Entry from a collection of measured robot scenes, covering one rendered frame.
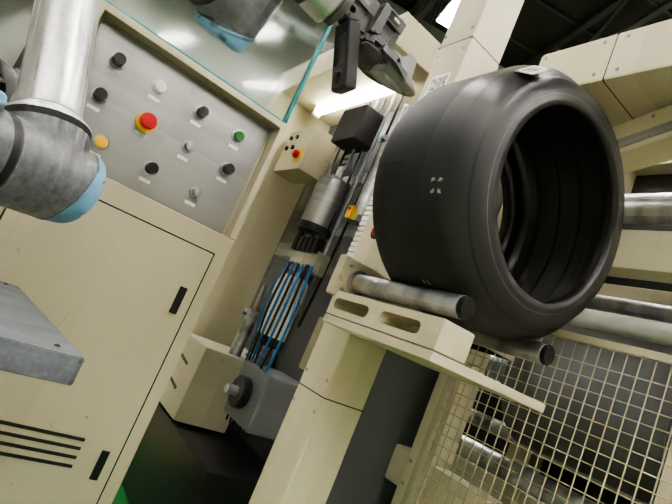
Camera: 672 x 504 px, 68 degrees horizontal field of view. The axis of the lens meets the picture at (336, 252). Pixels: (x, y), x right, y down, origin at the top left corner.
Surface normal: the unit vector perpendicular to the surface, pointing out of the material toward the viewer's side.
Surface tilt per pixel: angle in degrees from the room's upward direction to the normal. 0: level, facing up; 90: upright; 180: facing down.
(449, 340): 90
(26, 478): 90
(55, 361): 90
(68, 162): 68
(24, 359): 90
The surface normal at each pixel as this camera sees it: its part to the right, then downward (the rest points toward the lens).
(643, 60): -0.75, -0.41
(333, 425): 0.54, 0.08
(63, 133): 0.82, -0.13
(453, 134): -0.58, -0.36
